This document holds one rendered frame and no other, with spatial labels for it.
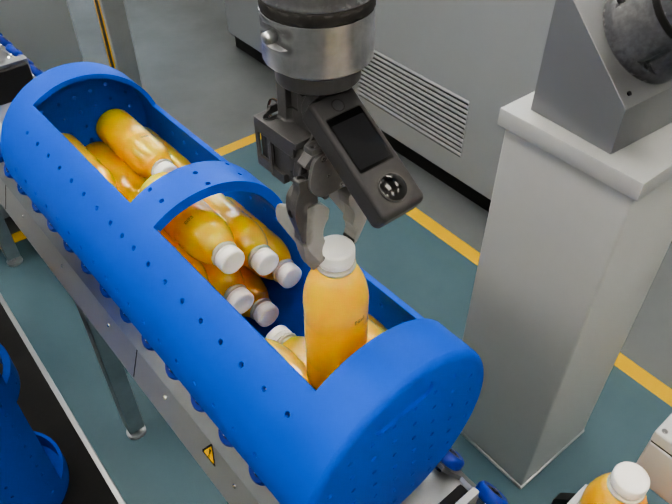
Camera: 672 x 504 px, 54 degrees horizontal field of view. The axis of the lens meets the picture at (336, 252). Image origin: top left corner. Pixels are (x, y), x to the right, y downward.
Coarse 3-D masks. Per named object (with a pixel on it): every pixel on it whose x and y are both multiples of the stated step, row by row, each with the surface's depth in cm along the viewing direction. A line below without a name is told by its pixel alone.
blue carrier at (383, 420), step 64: (64, 64) 116; (64, 128) 122; (64, 192) 100; (192, 192) 89; (256, 192) 97; (128, 256) 89; (192, 320) 80; (384, 320) 94; (192, 384) 82; (256, 384) 72; (384, 384) 67; (448, 384) 74; (256, 448) 73; (320, 448) 66; (384, 448) 72; (448, 448) 87
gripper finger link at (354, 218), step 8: (336, 192) 66; (344, 192) 62; (336, 200) 67; (344, 200) 63; (352, 200) 63; (344, 208) 65; (352, 208) 63; (344, 216) 65; (352, 216) 65; (360, 216) 65; (352, 224) 65; (360, 224) 66; (344, 232) 67; (352, 232) 66; (360, 232) 66; (352, 240) 66
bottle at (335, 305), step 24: (312, 288) 68; (336, 288) 66; (360, 288) 68; (312, 312) 69; (336, 312) 67; (360, 312) 69; (312, 336) 71; (336, 336) 70; (360, 336) 72; (312, 360) 74; (336, 360) 72; (312, 384) 78
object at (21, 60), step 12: (12, 60) 149; (24, 60) 150; (0, 72) 146; (12, 72) 148; (24, 72) 150; (0, 84) 148; (12, 84) 149; (24, 84) 151; (0, 96) 149; (12, 96) 151; (0, 108) 152; (0, 120) 155
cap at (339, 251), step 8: (328, 240) 67; (336, 240) 67; (344, 240) 67; (328, 248) 66; (336, 248) 66; (344, 248) 66; (352, 248) 66; (328, 256) 65; (336, 256) 65; (344, 256) 65; (352, 256) 65; (320, 264) 66; (328, 264) 65; (336, 264) 65; (344, 264) 65; (352, 264) 66; (336, 272) 66
